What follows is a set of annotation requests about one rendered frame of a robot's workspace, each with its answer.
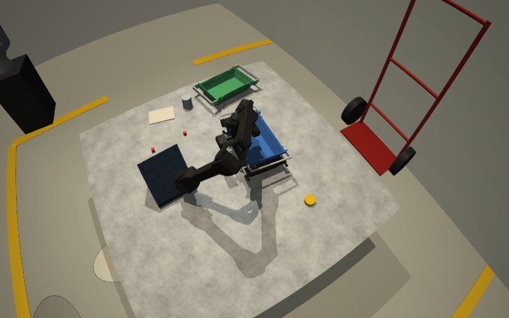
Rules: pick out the yellow short cylinder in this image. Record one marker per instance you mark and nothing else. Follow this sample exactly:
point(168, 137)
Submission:
point(309, 200)

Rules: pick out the beige flat rectangular board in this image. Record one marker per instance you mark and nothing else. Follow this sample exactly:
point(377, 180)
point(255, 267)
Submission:
point(164, 114)

